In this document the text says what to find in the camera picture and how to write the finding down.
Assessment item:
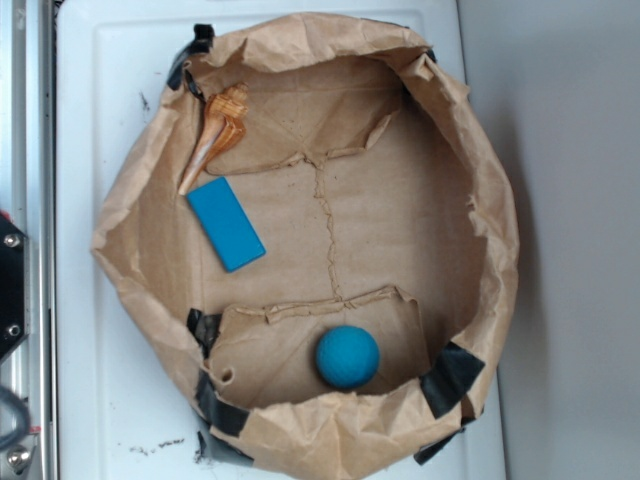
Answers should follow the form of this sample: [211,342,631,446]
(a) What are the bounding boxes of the blue rectangular block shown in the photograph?
[186,177,267,273]

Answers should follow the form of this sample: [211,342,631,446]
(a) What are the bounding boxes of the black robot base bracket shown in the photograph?
[1,210,30,363]

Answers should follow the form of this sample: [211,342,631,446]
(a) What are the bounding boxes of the metal frame rail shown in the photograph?
[1,1,59,479]

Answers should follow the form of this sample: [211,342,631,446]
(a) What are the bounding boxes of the blue ball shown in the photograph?
[315,325,380,390]

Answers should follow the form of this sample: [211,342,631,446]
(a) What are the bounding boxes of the orange spiral sea shell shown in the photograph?
[178,82,249,196]

